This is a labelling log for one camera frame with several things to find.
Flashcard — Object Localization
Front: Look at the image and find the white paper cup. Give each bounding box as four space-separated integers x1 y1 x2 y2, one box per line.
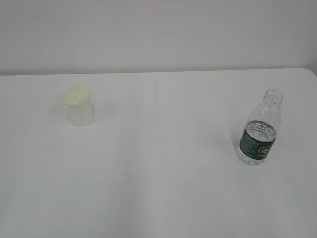
62 85 94 127

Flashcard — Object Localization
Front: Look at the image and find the clear water bottle green label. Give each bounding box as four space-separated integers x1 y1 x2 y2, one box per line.
236 89 284 166

